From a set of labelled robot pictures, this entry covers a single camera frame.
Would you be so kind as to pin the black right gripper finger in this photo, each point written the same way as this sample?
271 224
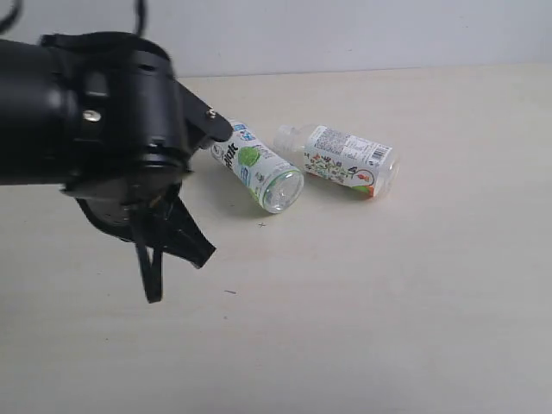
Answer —
148 240

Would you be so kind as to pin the floral label clear bottle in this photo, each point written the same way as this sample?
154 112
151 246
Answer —
339 157

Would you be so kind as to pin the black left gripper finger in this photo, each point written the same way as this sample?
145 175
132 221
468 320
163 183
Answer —
181 235

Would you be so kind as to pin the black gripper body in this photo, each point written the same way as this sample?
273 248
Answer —
139 125

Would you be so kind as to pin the green lime drink bottle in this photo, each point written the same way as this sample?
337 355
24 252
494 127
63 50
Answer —
273 182

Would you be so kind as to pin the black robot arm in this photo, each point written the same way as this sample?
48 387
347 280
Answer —
39 115

